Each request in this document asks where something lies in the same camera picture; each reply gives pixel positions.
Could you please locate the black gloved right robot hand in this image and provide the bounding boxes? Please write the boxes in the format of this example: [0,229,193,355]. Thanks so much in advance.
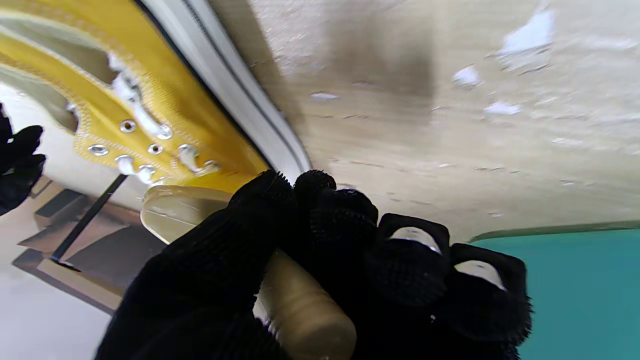
[0,102,47,217]

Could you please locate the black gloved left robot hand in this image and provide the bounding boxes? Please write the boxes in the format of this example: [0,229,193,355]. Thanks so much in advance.
[95,169,533,360]

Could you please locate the wooden brush pale bristles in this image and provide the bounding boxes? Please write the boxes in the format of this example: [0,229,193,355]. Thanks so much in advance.
[140,185,358,360]

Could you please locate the yellow canvas sneaker white laces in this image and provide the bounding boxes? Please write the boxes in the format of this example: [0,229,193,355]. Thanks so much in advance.
[0,0,313,196]

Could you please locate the white paper scrap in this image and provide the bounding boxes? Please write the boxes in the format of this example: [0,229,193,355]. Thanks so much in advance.
[452,65,482,87]
[484,102,522,116]
[499,9,557,57]

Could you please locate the green plastic basket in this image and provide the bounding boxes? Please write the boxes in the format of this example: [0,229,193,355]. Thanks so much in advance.
[470,220,640,360]

